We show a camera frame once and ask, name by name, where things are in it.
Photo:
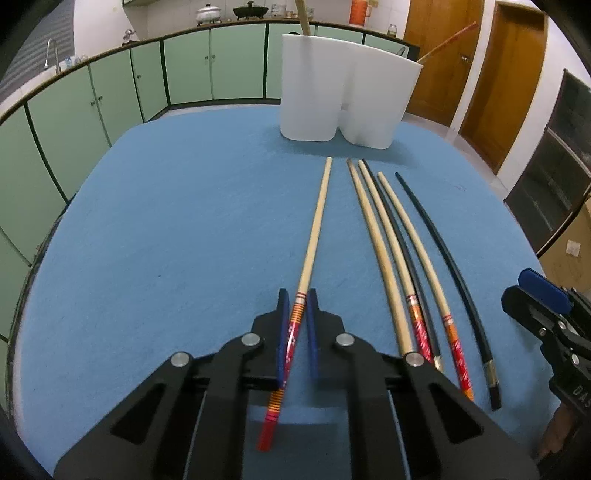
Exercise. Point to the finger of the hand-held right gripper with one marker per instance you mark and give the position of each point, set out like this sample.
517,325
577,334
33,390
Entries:
526,309
542,287

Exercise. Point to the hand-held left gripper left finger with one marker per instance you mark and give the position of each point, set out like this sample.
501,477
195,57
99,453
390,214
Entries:
282,332

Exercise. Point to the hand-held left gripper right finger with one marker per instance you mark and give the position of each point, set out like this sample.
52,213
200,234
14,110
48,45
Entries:
315,332

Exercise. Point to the black chopstick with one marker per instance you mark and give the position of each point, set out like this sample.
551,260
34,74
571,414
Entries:
433,337
461,286

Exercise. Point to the red-ended wooden chopstick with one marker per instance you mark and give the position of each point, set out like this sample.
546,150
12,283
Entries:
316,221
457,350
448,42
418,323

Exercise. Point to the plain wooden chopstick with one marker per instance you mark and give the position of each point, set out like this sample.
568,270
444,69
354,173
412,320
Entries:
302,18
401,327

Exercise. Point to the white two-compartment utensil holder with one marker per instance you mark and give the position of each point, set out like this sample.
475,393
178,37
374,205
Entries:
314,92

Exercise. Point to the person's right hand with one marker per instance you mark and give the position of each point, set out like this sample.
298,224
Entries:
558,429

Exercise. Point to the cardboard box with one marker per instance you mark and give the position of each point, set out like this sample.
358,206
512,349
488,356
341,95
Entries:
572,263

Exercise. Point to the black glass-front cabinet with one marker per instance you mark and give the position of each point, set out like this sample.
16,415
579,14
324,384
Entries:
554,175

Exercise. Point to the blue mat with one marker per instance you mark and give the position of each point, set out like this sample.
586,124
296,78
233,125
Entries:
184,207

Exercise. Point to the plain wooden door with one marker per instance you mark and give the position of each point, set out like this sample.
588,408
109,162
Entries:
503,92

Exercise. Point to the green base cabinets with counter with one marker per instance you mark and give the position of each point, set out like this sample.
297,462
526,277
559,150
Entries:
115,92

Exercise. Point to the black wok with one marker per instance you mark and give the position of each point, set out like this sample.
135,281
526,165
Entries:
250,11

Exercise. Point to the orange thermos flask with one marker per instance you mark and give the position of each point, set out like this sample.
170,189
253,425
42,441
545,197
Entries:
359,13

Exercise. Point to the silver cooking pot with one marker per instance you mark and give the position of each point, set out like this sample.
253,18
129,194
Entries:
208,14

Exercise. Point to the metal kettle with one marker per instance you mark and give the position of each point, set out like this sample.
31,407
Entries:
129,36

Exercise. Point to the bottles beside sink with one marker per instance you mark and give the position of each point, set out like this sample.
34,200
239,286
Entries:
77,60

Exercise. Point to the chrome faucet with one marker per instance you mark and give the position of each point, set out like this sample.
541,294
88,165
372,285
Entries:
56,55

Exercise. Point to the grey window blind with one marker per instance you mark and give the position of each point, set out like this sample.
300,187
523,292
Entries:
32,64

